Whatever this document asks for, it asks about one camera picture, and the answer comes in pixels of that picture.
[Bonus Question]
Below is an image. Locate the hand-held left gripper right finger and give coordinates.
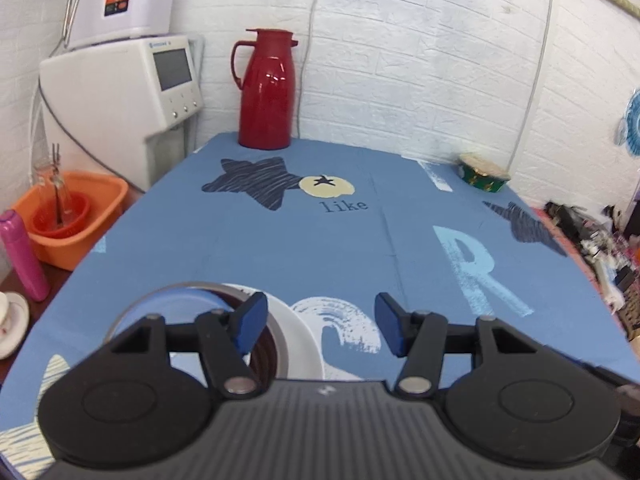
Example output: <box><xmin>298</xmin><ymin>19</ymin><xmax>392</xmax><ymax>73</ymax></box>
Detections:
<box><xmin>375</xmin><ymin>292</ymin><xmax>542</xmax><ymax>397</ymax></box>

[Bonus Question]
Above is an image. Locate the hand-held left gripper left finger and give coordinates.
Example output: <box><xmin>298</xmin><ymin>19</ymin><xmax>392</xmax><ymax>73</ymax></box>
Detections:
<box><xmin>102</xmin><ymin>291</ymin><xmax>269</xmax><ymax>402</ymax></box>

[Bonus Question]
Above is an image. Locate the red ceramic bowl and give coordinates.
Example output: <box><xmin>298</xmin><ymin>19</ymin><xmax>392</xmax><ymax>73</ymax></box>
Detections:
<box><xmin>219</xmin><ymin>283</ymin><xmax>280</xmax><ymax>381</ymax></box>

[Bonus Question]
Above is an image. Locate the white floral plate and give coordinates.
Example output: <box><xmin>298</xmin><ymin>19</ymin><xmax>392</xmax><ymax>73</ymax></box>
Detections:
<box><xmin>264</xmin><ymin>297</ymin><xmax>326</xmax><ymax>381</ymax></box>

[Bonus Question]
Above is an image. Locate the blue plastic bowl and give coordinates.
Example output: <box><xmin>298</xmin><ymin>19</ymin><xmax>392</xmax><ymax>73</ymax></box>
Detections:
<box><xmin>119</xmin><ymin>287</ymin><xmax>237</xmax><ymax>376</ymax></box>

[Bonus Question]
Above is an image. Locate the blue printed tablecloth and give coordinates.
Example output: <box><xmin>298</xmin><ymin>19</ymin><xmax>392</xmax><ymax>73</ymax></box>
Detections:
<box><xmin>0</xmin><ymin>132</ymin><xmax>632</xmax><ymax>480</ymax></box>

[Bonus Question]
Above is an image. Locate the green and gold bowl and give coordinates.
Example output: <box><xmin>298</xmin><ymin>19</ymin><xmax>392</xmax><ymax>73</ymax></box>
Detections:
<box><xmin>458</xmin><ymin>153</ymin><xmax>511</xmax><ymax>193</ymax></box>

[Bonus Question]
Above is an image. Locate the orange plastic basin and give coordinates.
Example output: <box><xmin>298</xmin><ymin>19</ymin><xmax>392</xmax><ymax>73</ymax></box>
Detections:
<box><xmin>11</xmin><ymin>171</ymin><xmax>129</xmax><ymax>272</ymax></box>

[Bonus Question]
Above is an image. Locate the brown wooden side table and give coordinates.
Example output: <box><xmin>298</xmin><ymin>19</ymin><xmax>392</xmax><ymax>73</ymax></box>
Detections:
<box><xmin>0</xmin><ymin>187</ymin><xmax>143</xmax><ymax>396</ymax></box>

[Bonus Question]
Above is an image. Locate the red plastic colander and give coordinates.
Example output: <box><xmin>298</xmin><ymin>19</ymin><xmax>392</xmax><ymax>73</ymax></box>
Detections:
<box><xmin>30</xmin><ymin>191</ymin><xmax>92</xmax><ymax>239</ymax></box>

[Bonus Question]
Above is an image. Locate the red thermos jug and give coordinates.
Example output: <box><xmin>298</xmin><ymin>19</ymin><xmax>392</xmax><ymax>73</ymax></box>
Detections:
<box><xmin>230</xmin><ymin>28</ymin><xmax>300</xmax><ymax>150</ymax></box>

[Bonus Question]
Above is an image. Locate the dark thin utensil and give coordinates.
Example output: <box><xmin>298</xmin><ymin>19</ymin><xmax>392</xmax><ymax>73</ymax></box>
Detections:
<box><xmin>51</xmin><ymin>143</ymin><xmax>65</xmax><ymax>226</ymax></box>

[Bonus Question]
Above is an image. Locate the pink bottle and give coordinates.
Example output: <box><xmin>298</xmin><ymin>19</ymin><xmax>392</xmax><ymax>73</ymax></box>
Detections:
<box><xmin>0</xmin><ymin>210</ymin><xmax>51</xmax><ymax>302</ymax></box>

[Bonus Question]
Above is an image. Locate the clear glass bottle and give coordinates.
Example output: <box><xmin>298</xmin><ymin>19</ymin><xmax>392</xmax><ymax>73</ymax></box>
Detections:
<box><xmin>34</xmin><ymin>162</ymin><xmax>76</xmax><ymax>226</ymax></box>

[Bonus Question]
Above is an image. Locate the white water dispenser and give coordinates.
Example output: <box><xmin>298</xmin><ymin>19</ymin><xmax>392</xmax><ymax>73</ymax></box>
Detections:
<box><xmin>39</xmin><ymin>35</ymin><xmax>205</xmax><ymax>193</ymax></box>

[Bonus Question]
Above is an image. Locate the white water purifier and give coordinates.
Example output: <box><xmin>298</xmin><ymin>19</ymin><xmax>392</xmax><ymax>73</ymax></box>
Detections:
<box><xmin>65</xmin><ymin>0</ymin><xmax>179</xmax><ymax>52</ymax></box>

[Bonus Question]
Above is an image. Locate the clutter of cables and devices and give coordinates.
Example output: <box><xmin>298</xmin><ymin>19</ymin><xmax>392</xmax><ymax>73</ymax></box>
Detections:
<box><xmin>542</xmin><ymin>200</ymin><xmax>640</xmax><ymax>343</ymax></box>

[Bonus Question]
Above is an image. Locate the white wall cable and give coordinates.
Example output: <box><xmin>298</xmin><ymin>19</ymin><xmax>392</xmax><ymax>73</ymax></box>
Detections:
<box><xmin>507</xmin><ymin>0</ymin><xmax>557</xmax><ymax>171</ymax></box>

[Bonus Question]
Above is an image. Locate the grey wall cable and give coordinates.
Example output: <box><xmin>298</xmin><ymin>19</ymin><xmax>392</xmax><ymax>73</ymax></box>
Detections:
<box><xmin>294</xmin><ymin>0</ymin><xmax>327</xmax><ymax>140</ymax></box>

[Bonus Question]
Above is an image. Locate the blue wall decoration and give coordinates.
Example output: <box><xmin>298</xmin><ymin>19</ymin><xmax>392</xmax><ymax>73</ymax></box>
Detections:
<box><xmin>613</xmin><ymin>88</ymin><xmax>640</xmax><ymax>157</ymax></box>

